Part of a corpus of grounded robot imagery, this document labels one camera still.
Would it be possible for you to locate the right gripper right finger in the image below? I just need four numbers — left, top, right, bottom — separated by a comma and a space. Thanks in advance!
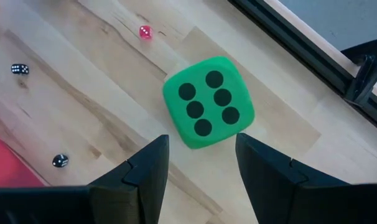
235, 133, 351, 224

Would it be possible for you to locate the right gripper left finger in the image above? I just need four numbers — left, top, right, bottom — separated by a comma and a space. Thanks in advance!
88, 134, 170, 224

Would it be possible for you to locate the green foam die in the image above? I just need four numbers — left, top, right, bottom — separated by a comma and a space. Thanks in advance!
162, 55, 256, 149

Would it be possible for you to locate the small black die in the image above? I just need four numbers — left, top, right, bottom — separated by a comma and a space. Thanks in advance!
10, 63, 30, 75
52, 153, 70, 169

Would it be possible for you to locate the pink plastic bin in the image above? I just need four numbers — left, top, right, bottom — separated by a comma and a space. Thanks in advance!
0, 129, 50, 188

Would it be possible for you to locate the small red die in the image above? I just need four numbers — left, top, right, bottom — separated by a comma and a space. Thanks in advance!
139, 25, 154, 40

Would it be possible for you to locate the black clamp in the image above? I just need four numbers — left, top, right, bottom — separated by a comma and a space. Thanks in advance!
340, 39, 377, 106

